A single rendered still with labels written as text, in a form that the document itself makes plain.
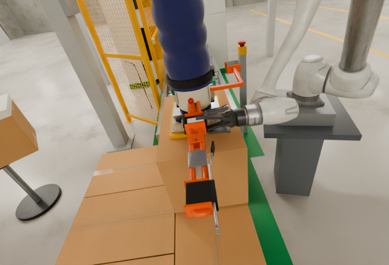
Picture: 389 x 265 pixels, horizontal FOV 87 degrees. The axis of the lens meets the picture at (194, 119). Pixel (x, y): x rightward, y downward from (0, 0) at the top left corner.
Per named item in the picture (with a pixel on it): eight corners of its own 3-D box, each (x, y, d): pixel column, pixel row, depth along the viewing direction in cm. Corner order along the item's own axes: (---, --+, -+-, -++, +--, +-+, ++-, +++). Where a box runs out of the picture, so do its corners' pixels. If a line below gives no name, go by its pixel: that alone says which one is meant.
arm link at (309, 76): (297, 83, 138) (302, 50, 126) (327, 88, 127) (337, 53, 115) (287, 94, 129) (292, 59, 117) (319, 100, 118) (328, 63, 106)
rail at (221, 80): (206, 55, 366) (204, 44, 355) (209, 54, 365) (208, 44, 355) (237, 138, 175) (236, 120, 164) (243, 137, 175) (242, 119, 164)
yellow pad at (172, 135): (172, 104, 129) (171, 97, 126) (188, 102, 128) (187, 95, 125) (169, 139, 101) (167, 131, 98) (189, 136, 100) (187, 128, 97)
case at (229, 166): (176, 142, 161) (164, 96, 139) (227, 133, 160) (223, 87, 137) (175, 213, 112) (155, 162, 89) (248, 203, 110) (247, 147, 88)
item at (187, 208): (186, 191, 62) (183, 180, 59) (210, 188, 62) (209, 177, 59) (186, 218, 55) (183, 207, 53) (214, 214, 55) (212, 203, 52)
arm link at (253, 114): (261, 129, 83) (247, 131, 84) (254, 116, 91) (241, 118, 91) (262, 110, 78) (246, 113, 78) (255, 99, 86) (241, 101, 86)
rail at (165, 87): (169, 61, 368) (167, 51, 357) (172, 61, 368) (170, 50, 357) (161, 151, 177) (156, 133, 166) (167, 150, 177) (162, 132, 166)
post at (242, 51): (240, 130, 246) (237, 45, 190) (246, 129, 246) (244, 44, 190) (241, 133, 241) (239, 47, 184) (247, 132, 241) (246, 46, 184)
